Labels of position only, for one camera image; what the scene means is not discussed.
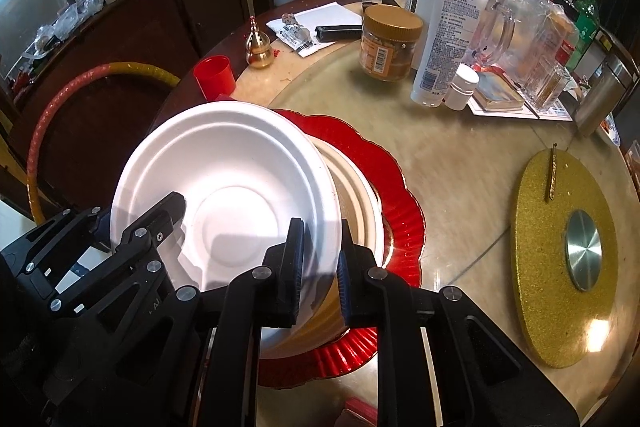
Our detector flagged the printed paper sheet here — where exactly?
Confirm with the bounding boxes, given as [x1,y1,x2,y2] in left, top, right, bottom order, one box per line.
[467,97,574,123]

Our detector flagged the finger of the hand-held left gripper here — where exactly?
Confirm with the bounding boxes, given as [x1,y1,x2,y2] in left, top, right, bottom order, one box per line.
[0,206,114,260]
[15,191,187,314]

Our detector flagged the large red scalloped plate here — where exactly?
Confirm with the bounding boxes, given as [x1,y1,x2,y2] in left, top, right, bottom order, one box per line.
[257,109,427,381]

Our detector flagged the small white pill bottle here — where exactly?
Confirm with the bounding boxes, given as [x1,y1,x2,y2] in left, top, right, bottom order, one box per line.
[444,66,480,112]

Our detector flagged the round steel disc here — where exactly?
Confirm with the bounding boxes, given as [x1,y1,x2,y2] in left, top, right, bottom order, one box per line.
[565,209,604,292]

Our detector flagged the dark wooden cabinet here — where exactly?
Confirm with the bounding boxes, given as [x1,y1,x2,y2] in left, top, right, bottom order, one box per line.
[0,0,251,208]

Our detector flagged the multicoloured hula hoop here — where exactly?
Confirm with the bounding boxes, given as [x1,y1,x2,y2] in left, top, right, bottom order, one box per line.
[27,62,181,226]

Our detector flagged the clear glass pitcher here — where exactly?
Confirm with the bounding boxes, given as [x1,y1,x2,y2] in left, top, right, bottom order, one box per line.
[462,0,547,74]

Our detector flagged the flat box with picture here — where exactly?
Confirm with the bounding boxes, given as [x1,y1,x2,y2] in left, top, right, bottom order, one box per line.
[472,72,527,113]

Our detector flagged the stainless steel tumbler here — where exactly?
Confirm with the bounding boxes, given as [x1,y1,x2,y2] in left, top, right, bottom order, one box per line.
[575,59,639,136]

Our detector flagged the clear plastic bag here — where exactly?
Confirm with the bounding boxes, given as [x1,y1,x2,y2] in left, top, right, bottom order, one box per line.
[50,0,104,38]

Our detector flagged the blue patterned dish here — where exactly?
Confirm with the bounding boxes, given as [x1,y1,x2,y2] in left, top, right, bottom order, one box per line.
[602,117,624,146]

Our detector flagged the green plastic bottle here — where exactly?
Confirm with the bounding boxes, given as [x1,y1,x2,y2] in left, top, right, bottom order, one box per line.
[572,0,602,58]

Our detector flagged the crumpled printed wrapper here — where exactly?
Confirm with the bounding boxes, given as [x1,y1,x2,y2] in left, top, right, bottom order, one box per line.
[279,13,322,56]

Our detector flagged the white bowl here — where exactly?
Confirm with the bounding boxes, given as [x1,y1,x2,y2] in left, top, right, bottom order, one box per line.
[320,147,375,269]
[299,137,386,344]

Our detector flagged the gold gourd ornament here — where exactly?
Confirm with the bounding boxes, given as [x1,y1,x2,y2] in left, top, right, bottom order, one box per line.
[245,16,276,70]

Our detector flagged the round glass turntable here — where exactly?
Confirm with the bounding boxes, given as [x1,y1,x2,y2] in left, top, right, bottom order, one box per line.
[232,19,640,427]

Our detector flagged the white lotion bottle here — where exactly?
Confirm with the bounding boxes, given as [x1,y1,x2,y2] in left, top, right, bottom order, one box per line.
[411,0,494,108]

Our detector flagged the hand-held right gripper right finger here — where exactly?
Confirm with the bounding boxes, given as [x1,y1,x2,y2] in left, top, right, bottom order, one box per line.
[336,219,583,427]

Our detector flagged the white paper sheet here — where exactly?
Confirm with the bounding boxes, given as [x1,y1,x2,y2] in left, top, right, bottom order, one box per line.
[266,2,364,58]

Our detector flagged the clear jar with tan lid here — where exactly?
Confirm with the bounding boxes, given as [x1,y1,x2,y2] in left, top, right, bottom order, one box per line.
[360,4,425,82]

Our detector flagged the flat black bar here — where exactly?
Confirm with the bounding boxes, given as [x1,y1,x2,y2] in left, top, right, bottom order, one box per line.
[315,24,364,43]

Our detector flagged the clear acrylic box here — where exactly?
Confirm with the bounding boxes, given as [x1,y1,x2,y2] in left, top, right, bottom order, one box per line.
[530,57,572,110]

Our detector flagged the red plastic cup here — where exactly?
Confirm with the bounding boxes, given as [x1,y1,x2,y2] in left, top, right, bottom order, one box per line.
[193,56,236,100]

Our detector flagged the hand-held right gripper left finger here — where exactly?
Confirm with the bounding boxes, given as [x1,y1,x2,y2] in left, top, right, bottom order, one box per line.
[42,217,307,427]

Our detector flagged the white paper plate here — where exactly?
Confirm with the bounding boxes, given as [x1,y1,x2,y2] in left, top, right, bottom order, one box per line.
[109,102,345,353]

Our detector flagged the gold stick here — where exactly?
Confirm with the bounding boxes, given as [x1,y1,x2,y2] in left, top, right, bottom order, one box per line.
[545,144,559,202]

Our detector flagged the gold glitter round mat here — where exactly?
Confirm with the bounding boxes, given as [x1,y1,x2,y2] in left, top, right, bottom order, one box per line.
[510,148,621,368]

